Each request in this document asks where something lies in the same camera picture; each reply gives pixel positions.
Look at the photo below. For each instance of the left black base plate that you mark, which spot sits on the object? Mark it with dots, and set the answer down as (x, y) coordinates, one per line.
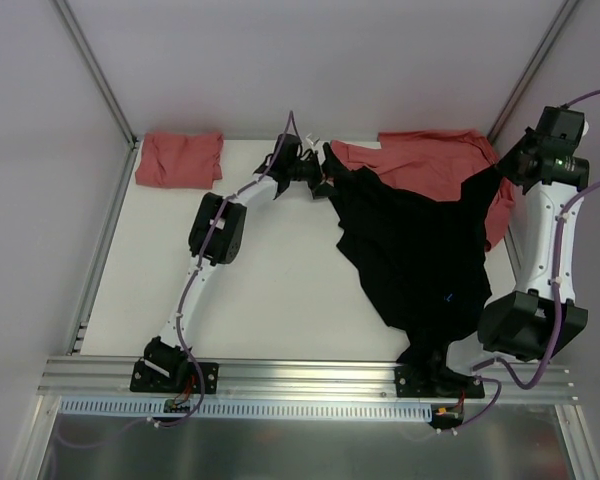
(147, 377)

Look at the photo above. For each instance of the white slotted cable duct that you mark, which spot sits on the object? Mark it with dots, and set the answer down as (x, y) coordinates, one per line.
(250, 409)

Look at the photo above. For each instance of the black t shirt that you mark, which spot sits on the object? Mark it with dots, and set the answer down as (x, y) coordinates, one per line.
(420, 262)

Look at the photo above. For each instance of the folded red t shirt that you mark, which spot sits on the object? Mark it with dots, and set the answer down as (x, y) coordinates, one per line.
(180, 161)

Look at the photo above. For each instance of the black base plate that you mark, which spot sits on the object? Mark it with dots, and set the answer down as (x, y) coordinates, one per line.
(443, 383)
(147, 377)

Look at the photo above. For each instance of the aluminium front rail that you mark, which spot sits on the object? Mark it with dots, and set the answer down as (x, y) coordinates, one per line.
(297, 380)

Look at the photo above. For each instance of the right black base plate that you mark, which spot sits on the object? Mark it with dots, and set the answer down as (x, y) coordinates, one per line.
(443, 383)

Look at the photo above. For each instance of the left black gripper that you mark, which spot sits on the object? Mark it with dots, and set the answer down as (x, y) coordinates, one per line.
(315, 170)

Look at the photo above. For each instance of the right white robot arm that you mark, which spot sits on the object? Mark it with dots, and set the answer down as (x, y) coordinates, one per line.
(539, 317)

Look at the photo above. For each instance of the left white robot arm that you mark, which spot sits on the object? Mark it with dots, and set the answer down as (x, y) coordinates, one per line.
(215, 240)

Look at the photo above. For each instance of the crumpled red t shirt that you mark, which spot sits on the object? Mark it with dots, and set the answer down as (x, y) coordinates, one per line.
(432, 163)

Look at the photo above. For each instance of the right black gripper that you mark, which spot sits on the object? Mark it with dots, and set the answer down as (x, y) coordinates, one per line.
(506, 163)

